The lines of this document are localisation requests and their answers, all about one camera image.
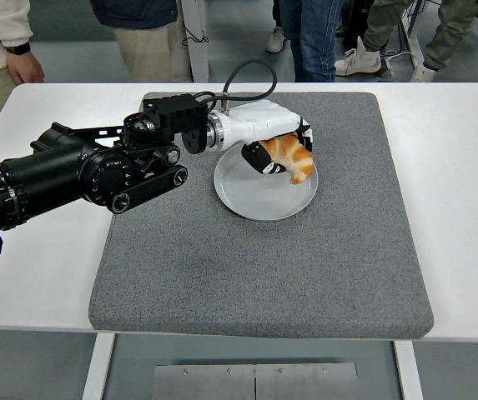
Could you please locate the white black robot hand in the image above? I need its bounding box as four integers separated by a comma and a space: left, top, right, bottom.
220, 98, 315, 177

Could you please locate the golden croissant bread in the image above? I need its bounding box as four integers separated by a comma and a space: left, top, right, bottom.
259, 132, 316, 185

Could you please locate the round grey plate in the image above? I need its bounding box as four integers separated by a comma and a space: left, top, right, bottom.
213, 145, 320, 222

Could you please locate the grey metal plate with screws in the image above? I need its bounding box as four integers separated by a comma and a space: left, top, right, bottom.
151, 362, 359, 400

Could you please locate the black equipment box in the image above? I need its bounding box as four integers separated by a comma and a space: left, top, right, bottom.
340, 0, 371, 51

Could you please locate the grey felt mat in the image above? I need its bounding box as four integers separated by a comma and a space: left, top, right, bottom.
87, 91, 435, 341

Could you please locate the white desk leg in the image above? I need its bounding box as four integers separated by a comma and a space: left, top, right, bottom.
399, 0, 425, 70

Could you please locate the person's hand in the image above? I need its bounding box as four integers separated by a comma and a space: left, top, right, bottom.
7, 52, 46, 84

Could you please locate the white table leg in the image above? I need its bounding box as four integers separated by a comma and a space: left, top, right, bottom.
81, 332, 117, 400
392, 340, 424, 400

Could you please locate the white square post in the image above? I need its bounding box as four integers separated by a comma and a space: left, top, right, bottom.
179, 0, 209, 83

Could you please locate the thin black cable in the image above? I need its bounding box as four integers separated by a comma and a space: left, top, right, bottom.
181, 20, 209, 47

